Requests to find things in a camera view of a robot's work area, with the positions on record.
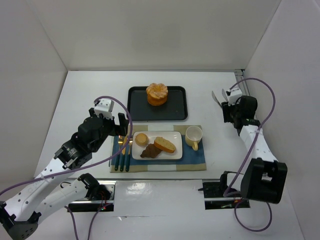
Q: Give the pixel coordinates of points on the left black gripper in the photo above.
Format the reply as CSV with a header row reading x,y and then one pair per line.
x,y
122,124

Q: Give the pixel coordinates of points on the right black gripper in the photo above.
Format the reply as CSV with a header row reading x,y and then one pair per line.
x,y
225,107

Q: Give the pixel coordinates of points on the metal serving tongs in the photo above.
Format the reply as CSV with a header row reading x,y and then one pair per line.
x,y
223,93

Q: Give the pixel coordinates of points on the small round bun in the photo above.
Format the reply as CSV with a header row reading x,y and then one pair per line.
x,y
141,139

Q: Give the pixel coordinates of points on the brown chocolate croissant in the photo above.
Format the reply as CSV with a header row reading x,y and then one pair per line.
x,y
151,151

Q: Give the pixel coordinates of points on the tan bread slice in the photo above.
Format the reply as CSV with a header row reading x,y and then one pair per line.
x,y
164,145

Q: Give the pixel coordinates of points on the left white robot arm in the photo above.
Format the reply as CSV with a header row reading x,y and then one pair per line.
x,y
21,215

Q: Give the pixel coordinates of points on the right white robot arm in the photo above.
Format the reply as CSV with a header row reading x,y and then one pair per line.
x,y
264,178

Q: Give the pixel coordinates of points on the stacked bread slices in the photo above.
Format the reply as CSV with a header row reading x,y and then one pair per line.
x,y
157,94

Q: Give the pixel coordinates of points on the blue beige placemat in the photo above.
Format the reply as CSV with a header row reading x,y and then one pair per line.
x,y
191,160

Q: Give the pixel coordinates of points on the yellow ceramic mug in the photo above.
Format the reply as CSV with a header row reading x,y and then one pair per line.
x,y
193,136

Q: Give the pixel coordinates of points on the black baking tray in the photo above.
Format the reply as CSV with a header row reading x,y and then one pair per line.
x,y
174,109

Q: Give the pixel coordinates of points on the white rectangular plate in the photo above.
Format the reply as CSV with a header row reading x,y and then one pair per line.
x,y
174,137

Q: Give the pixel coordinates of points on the gold spoon green handle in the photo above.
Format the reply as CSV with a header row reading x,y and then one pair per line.
x,y
128,159

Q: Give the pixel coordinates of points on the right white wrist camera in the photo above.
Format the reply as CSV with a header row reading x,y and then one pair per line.
x,y
232,95

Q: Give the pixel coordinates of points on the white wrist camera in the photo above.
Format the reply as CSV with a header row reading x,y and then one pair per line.
x,y
232,95
104,108

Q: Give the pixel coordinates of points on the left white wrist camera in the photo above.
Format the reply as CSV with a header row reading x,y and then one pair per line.
x,y
104,108

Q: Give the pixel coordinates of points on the gold knife green handle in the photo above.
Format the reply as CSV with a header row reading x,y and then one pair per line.
x,y
122,161

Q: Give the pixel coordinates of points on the aluminium frame rail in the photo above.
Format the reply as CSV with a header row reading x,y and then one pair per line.
x,y
239,75

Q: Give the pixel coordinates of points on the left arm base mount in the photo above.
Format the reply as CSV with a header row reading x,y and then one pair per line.
x,y
104,199

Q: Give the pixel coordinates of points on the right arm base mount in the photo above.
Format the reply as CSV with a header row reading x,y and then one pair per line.
x,y
214,200

